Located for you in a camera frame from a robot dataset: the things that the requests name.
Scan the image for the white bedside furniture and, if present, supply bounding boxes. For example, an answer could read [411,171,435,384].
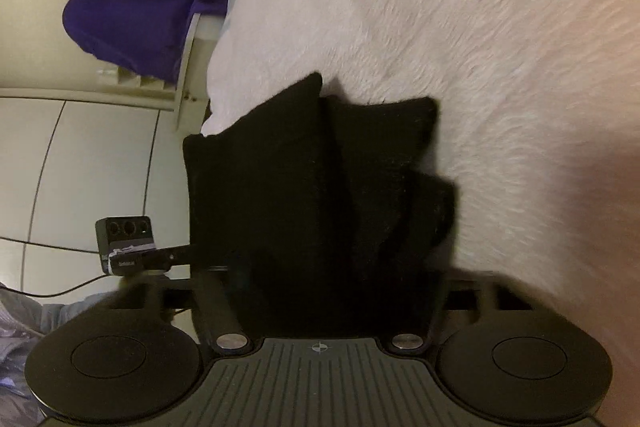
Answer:
[96,13,224,134]

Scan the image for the black sweater with cream collar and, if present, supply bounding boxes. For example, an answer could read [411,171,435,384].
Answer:
[182,74,457,337]

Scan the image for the purple garment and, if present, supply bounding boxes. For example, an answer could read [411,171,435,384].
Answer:
[62,0,228,69]

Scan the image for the black cable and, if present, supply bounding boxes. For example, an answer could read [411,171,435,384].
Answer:
[0,273,122,299]

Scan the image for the black camera box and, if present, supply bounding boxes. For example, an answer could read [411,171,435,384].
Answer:
[94,216,155,275]

